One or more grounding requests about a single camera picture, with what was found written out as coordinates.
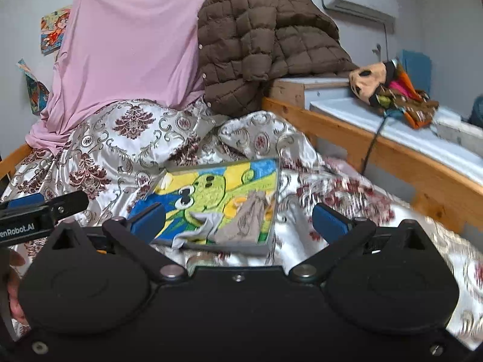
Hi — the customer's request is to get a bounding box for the colourful plush toy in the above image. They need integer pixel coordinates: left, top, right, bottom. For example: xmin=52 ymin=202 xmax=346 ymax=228
xmin=348 ymin=58 xmax=440 ymax=129

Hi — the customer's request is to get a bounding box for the floral satin blanket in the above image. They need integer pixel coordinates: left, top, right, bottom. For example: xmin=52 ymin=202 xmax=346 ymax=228
xmin=0 ymin=98 xmax=483 ymax=351

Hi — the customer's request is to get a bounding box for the plywood box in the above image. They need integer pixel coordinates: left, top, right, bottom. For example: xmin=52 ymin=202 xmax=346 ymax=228
xmin=269 ymin=77 xmax=354 ymax=110

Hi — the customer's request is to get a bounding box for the white air conditioner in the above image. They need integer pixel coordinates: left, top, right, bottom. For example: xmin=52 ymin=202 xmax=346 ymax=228
xmin=319 ymin=0 xmax=401 ymax=33

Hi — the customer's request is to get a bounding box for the wooden bed rail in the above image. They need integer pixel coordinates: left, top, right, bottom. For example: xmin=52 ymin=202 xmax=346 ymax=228
xmin=309 ymin=96 xmax=483 ymax=190

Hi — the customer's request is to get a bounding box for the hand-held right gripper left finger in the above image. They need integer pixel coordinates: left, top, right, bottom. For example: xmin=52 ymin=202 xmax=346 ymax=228
xmin=50 ymin=201 xmax=188 ymax=284

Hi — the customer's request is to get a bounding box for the colourful wall poster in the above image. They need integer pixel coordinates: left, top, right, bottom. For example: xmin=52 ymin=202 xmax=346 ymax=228
xmin=17 ymin=58 xmax=50 ymax=116
xmin=40 ymin=5 xmax=72 ymax=56

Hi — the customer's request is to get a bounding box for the pink cloth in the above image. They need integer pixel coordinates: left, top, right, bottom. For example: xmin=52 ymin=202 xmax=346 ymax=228
xmin=26 ymin=0 xmax=242 ymax=156

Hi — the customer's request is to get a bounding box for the cartoon painted tray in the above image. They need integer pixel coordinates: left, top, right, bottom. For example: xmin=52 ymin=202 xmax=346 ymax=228
xmin=126 ymin=157 xmax=282 ymax=256

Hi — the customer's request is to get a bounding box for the light grey sock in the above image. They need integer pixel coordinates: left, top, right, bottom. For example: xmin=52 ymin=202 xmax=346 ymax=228
xmin=172 ymin=212 xmax=224 ymax=250

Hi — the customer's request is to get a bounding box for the white foam block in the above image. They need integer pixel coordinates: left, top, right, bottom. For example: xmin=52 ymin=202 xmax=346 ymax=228
xmin=435 ymin=115 xmax=483 ymax=148

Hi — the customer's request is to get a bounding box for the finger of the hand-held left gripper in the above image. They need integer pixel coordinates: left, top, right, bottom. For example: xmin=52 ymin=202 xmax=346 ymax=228
xmin=0 ymin=193 xmax=46 ymax=212
xmin=48 ymin=191 xmax=90 ymax=220

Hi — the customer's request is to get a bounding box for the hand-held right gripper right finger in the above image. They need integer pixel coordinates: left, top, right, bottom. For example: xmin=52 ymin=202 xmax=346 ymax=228
xmin=288 ymin=202 xmax=433 ymax=284

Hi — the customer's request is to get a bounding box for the brown quilted jacket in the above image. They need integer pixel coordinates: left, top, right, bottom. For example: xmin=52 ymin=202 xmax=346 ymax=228
xmin=197 ymin=0 xmax=365 ymax=116

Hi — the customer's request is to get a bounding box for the black cable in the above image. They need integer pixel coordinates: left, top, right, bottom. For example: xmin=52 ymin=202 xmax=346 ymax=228
xmin=360 ymin=111 xmax=390 ymax=175

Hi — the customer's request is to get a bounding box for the blue towel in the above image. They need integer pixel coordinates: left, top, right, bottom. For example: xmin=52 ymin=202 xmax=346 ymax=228
xmin=399 ymin=49 xmax=433 ymax=99

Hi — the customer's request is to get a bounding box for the person's left hand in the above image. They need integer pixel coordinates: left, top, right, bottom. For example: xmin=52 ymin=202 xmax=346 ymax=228
xmin=0 ymin=249 xmax=29 ymax=327

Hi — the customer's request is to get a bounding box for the beige sock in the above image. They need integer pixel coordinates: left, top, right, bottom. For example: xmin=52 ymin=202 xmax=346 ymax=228
xmin=214 ymin=190 xmax=277 ymax=245

